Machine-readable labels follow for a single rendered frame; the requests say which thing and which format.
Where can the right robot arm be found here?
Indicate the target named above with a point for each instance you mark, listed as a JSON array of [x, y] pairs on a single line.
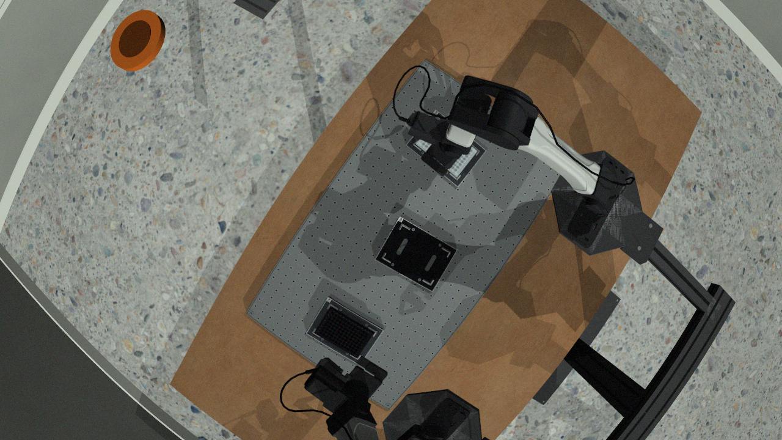
[[514, 124]]

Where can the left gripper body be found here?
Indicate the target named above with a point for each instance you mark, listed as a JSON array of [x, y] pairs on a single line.
[[360, 379]]

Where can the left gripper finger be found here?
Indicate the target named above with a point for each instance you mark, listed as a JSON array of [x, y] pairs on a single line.
[[362, 361]]

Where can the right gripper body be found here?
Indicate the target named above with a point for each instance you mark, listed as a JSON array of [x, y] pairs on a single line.
[[435, 156]]

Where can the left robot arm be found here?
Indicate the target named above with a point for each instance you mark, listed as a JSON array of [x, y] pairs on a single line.
[[352, 409]]

